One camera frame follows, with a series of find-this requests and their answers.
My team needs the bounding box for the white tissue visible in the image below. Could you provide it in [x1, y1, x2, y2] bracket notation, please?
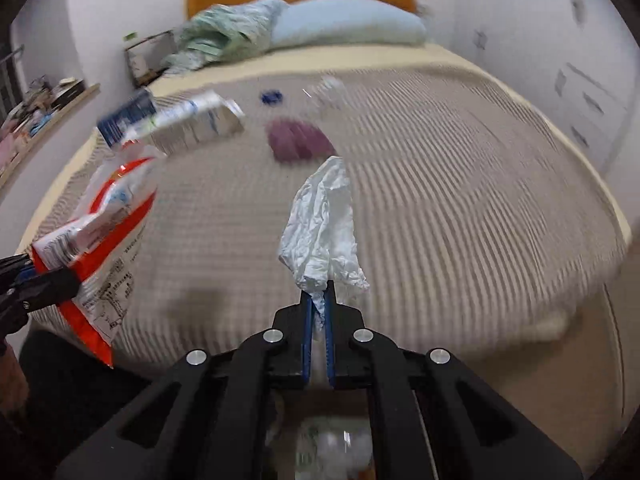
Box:
[278, 156, 369, 312]

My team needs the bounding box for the red snack bag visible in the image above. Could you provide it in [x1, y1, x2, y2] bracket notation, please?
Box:
[32, 142, 166, 366]

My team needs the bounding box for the white milk carton box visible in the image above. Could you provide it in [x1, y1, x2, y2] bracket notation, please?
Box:
[120, 90, 245, 155]

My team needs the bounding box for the purple cloth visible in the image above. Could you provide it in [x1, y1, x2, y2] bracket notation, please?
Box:
[267, 118, 336, 164]

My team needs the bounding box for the blue bottle cap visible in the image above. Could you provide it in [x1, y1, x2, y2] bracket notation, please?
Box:
[260, 90, 283, 106]

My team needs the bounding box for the clear plastic bottle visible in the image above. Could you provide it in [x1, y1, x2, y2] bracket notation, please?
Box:
[303, 76, 346, 114]

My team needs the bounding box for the black metal bedside shelf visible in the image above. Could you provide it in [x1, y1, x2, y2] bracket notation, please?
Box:
[124, 30, 177, 88]

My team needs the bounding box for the green floral quilt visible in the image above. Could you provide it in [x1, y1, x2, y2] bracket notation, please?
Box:
[162, 0, 290, 74]

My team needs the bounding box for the light blue pillow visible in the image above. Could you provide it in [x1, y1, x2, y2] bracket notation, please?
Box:
[270, 0, 427, 50]

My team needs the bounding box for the cream bed sheet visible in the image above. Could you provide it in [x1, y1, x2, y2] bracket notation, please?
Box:
[14, 44, 634, 254]

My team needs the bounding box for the white wardrobe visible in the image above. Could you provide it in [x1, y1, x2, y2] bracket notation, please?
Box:
[452, 0, 639, 172]

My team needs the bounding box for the wooden wall shelf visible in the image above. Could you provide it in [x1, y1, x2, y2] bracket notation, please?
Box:
[1, 78, 100, 188]

